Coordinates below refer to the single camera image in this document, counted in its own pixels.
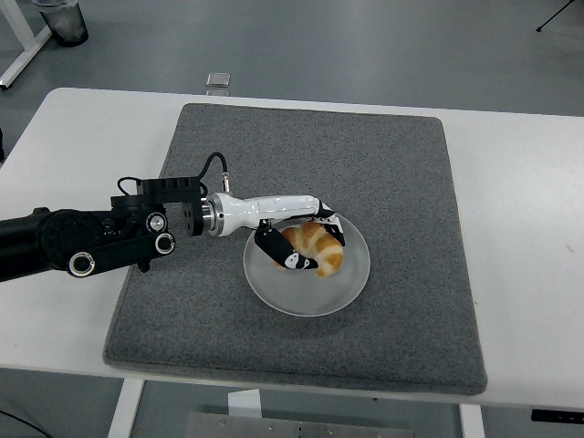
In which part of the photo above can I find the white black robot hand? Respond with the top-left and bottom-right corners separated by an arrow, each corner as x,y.
212,192 -> 347,275

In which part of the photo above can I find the golden croissant bread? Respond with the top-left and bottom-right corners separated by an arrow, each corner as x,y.
273,221 -> 344,278

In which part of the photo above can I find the round pale grey plate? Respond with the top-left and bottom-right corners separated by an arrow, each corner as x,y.
243,212 -> 371,318

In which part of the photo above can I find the grey metal plate with screws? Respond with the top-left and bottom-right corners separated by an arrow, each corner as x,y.
184,412 -> 302,438

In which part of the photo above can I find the grey felt mat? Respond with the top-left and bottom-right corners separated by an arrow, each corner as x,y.
103,102 -> 488,397

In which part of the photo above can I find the white paper tag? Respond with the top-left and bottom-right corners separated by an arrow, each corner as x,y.
227,390 -> 262,419

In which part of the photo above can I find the white table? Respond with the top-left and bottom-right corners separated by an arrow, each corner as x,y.
0,86 -> 584,438

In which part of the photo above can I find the black mesh waste bin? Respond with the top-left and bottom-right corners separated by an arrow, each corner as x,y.
35,0 -> 90,47

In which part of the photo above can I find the black tripod leg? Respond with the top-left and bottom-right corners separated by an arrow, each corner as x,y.
536,0 -> 577,33

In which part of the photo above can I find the black table control panel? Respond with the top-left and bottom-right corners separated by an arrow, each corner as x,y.
531,409 -> 584,423

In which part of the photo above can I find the white desk frame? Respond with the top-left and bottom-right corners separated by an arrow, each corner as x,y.
0,0 -> 54,90

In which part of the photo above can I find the black floor cable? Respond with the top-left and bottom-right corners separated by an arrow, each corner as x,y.
0,408 -> 47,438

